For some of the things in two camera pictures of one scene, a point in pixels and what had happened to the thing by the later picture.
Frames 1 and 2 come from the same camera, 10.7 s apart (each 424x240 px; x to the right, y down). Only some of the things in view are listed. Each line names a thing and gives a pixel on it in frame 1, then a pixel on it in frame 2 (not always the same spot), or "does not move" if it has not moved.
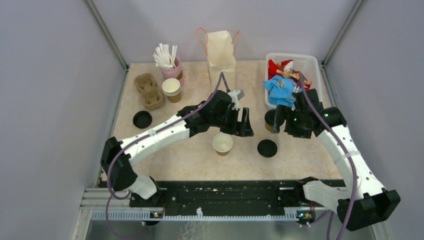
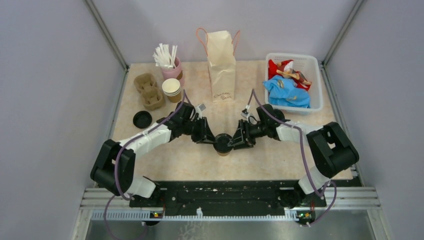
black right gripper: x=305 y=133 to x=243 y=132
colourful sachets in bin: x=284 y=69 does not move
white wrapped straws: x=162 y=57 does not move
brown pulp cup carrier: x=152 y=97 does not move
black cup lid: x=267 y=148 to x=221 y=142
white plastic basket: x=308 y=66 does not move
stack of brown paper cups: x=172 y=88 does not move
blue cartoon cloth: x=281 y=89 does not move
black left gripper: x=243 y=128 to x=205 y=135
